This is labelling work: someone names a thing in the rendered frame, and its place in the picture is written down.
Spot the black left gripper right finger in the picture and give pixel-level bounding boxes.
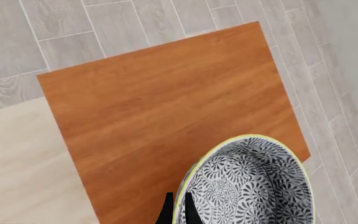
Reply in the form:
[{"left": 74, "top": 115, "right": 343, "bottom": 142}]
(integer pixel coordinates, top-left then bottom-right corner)
[{"left": 185, "top": 192, "right": 205, "bottom": 224}]

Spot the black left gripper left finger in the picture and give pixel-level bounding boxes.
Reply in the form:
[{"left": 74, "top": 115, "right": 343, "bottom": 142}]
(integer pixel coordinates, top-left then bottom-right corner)
[{"left": 155, "top": 192, "right": 174, "bottom": 224}]

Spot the wooden cabinet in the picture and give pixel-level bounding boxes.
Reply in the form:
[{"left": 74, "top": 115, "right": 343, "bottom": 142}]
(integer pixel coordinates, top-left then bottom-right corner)
[{"left": 36, "top": 21, "right": 311, "bottom": 224}]

